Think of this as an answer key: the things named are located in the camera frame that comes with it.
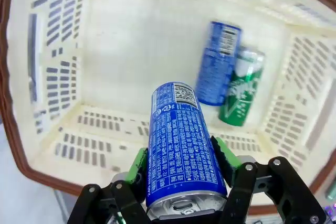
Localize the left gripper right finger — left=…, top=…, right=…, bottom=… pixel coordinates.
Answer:
left=211, top=136, right=328, bottom=224

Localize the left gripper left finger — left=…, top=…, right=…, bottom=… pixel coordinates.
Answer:
left=67, top=146, right=149, bottom=224

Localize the blue Pocari Sweat can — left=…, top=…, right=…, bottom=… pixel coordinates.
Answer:
left=195, top=20, right=243, bottom=107
left=145, top=81, right=228, bottom=221

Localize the green Sprite can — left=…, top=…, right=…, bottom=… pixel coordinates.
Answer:
left=218, top=47, right=266, bottom=127

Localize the cream basket with brown rim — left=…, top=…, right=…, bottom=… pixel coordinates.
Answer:
left=0, top=0, right=336, bottom=216

